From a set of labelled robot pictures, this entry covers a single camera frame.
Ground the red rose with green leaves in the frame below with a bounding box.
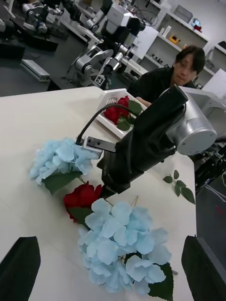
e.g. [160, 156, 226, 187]
[103, 106, 135, 132]
[63, 181, 104, 230]
[117, 95, 144, 117]

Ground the pale grey robot torso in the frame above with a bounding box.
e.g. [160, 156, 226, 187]
[180, 85, 226, 140]

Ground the silver and black background robot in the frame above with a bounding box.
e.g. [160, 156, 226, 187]
[20, 0, 65, 34]

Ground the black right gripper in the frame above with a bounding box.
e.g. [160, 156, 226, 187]
[97, 150, 145, 199]

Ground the white and silver background robot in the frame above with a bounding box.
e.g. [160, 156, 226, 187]
[67, 3, 147, 89]

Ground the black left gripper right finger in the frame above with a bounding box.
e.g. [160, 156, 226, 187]
[181, 235, 226, 301]

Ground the shallow white box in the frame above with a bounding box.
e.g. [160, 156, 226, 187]
[95, 88, 151, 140]

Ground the white shelf with goods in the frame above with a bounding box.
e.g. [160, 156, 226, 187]
[138, 11, 226, 90]

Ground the pale blue flower green stem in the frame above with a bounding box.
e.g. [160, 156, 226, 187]
[77, 196, 175, 301]
[30, 137, 100, 196]

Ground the person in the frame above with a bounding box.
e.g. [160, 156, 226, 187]
[127, 45, 206, 108]

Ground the loose green leaf twig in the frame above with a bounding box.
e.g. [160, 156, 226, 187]
[162, 169, 196, 205]

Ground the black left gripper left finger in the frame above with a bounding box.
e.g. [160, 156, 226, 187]
[0, 236, 41, 301]

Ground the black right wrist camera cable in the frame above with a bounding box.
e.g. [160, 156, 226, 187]
[75, 103, 142, 146]

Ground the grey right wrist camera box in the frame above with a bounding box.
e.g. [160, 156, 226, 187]
[81, 135, 118, 158]

